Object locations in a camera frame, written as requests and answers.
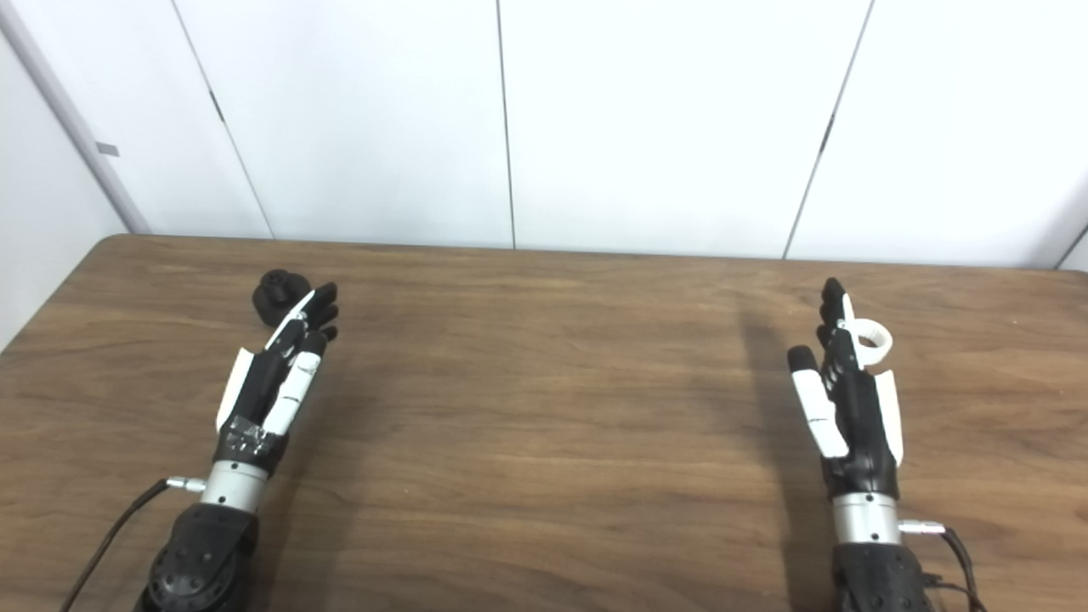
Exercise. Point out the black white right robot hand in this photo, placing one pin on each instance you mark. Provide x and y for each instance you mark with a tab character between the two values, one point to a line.
863	425

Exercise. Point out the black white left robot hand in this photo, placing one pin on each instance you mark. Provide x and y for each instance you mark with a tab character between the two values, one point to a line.
255	391

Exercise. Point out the round black part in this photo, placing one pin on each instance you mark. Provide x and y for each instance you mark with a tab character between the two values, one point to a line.
274	293

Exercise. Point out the small grey wall tag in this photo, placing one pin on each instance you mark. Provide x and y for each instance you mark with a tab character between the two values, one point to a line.
108	150

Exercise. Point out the black wall panel clip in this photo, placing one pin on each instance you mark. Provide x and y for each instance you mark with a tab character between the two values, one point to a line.
217	106
826	136

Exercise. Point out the grey wall corner post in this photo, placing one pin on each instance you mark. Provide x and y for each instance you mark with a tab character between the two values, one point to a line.
81	127

